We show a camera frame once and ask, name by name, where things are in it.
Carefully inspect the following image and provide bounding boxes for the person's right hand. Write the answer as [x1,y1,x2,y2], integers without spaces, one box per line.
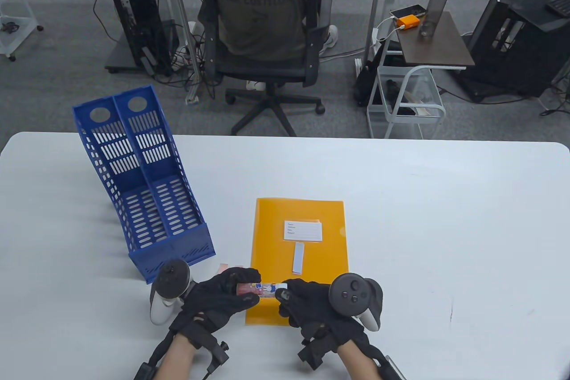
[275,279,370,349]

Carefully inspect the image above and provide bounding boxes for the person's left hand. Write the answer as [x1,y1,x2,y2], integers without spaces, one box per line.
[169,267,262,345]

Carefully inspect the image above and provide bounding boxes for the red and white glue stick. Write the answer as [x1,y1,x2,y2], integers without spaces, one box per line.
[236,282,289,299]

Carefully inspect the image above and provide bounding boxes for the yellow L-shaped folder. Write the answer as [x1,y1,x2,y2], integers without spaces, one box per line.
[245,198,350,327]

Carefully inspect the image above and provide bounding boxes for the person's right forearm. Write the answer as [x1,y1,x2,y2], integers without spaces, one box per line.
[337,347,381,380]

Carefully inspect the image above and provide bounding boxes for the person's left forearm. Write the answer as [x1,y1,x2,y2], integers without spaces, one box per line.
[154,335,196,380]

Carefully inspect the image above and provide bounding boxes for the white lined label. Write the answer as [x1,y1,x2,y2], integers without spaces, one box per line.
[284,220,323,242]

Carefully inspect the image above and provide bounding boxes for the blue plastic file rack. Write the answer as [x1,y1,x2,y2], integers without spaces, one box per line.
[72,85,217,285]

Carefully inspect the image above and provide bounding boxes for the black bag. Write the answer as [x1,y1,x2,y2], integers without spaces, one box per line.
[354,41,401,106]

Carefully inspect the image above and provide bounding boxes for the black mesh office chair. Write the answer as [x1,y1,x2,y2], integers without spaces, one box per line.
[191,0,334,137]

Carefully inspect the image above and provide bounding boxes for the white wheeled cart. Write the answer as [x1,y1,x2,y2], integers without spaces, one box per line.
[0,0,44,62]
[366,65,447,139]

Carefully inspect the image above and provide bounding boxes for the brown side table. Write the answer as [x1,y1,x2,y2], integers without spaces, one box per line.
[395,12,475,69]

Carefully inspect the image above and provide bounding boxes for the black computer tower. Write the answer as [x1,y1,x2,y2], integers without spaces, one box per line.
[109,0,174,75]

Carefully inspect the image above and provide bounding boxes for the black smartphone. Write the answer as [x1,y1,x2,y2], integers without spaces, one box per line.
[390,4,427,19]

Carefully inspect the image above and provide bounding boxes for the dark transparent water bottle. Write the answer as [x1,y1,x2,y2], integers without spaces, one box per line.
[419,0,453,37]

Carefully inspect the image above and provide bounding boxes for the aluminium frame post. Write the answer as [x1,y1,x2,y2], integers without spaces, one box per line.
[139,0,203,104]
[365,0,387,69]

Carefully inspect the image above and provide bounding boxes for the black open-frame computer case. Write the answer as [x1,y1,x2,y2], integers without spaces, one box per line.
[459,0,570,103]

